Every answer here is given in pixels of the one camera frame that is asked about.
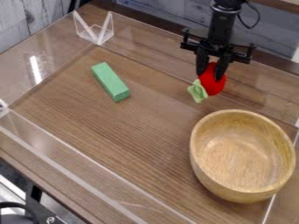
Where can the green foam block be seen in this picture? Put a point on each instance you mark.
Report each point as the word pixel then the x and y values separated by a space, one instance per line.
pixel 111 82

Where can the clear acrylic corner bracket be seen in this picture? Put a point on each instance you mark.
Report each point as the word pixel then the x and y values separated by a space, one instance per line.
pixel 96 34

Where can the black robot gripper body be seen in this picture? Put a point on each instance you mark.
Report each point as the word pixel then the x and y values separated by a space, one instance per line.
pixel 239 47

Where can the red plush tomato green leaf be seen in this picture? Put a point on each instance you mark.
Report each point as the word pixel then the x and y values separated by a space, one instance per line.
pixel 205 86

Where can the wooden bowl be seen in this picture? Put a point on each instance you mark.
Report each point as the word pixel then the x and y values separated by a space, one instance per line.
pixel 241 155

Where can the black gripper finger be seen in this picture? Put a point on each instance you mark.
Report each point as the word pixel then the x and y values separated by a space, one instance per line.
pixel 221 65
pixel 201 61

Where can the black table leg bracket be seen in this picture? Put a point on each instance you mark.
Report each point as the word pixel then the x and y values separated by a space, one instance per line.
pixel 44 215

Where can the clear acrylic tray wall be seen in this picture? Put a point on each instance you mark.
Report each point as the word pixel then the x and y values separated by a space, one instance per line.
pixel 95 192

